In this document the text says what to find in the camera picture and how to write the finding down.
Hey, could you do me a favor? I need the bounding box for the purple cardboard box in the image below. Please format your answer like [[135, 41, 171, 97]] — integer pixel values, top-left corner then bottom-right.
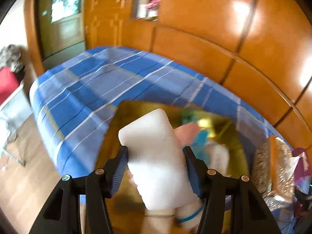
[[293, 147, 311, 194]]

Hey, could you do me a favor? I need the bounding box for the white cleaning wipes pack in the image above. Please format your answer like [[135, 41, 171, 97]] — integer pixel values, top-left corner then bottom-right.
[[205, 142, 230, 176]]

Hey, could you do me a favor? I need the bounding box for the pink soft object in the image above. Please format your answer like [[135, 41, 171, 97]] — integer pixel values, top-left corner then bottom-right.
[[174, 122, 200, 148]]

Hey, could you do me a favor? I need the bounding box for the white knitted glove bundle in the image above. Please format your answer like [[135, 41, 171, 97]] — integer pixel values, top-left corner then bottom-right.
[[175, 200, 204, 231]]

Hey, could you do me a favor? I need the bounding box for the gold storage box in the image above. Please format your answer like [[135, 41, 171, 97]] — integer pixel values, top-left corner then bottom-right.
[[96, 100, 249, 233]]

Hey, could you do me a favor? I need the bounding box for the blue plaid tablecloth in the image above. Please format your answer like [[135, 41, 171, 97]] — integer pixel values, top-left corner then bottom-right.
[[30, 47, 295, 233]]

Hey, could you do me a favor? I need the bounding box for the wooden door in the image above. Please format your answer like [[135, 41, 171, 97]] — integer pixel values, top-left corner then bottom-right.
[[36, 0, 85, 60]]

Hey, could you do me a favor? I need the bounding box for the orange wooden wall cabinet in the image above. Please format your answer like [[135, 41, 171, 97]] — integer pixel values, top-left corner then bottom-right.
[[83, 0, 311, 150]]

